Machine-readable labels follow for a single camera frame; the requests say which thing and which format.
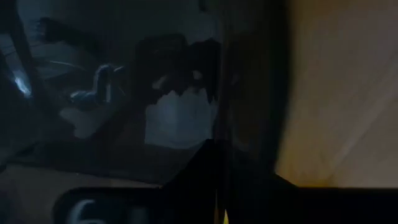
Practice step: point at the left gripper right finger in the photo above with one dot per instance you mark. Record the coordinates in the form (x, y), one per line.
(264, 202)

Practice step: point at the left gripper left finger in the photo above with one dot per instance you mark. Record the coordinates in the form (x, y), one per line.
(192, 193)

